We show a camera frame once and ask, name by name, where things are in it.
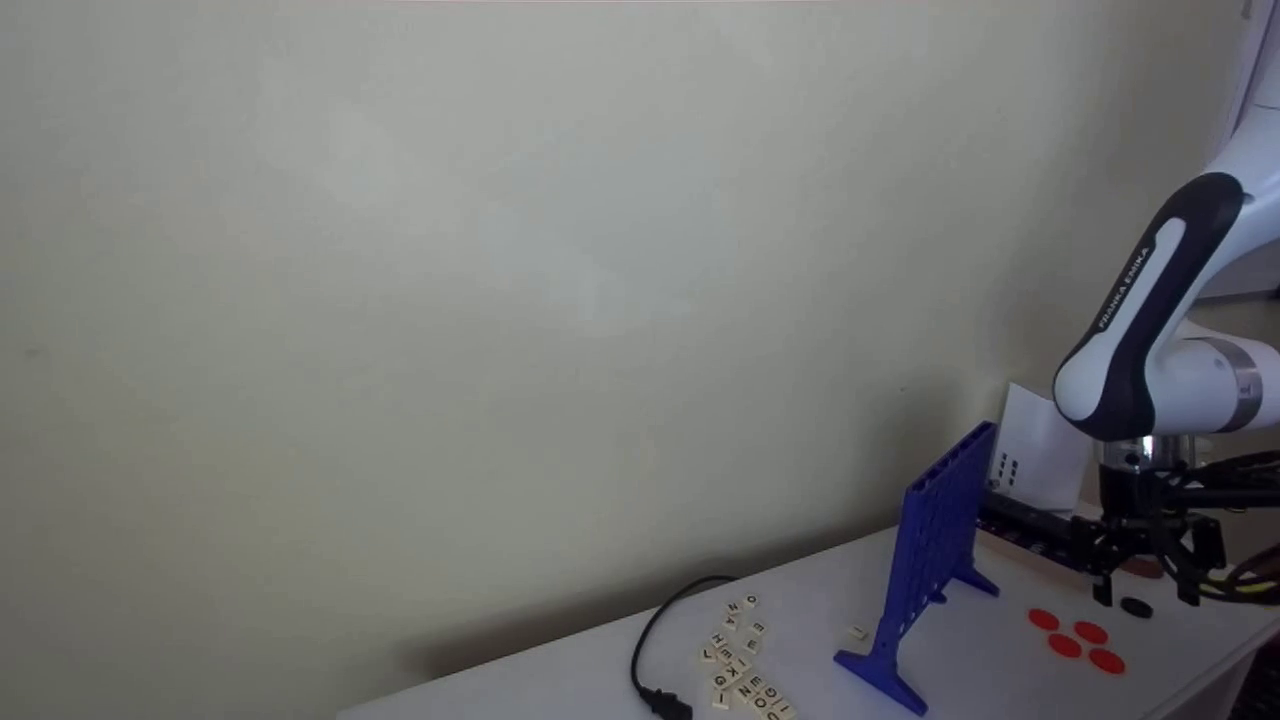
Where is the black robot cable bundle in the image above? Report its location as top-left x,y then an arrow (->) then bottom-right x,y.
1177,447 -> 1280,610

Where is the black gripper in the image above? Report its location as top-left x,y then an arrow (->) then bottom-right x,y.
1086,441 -> 1226,612

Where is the blue connect four grid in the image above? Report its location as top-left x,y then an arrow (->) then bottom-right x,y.
832,422 -> 1002,720

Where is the black cable with plug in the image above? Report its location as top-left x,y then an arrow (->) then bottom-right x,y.
629,571 -> 739,720

